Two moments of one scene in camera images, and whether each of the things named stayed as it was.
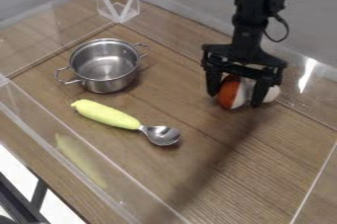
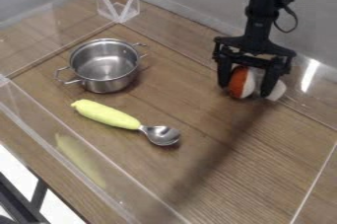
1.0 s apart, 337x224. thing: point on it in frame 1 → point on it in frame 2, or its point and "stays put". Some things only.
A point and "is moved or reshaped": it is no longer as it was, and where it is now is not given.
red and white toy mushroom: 236,92 is moved or reshaped
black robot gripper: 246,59 → 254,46
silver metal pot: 104,63 stays put
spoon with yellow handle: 160,134 stays put
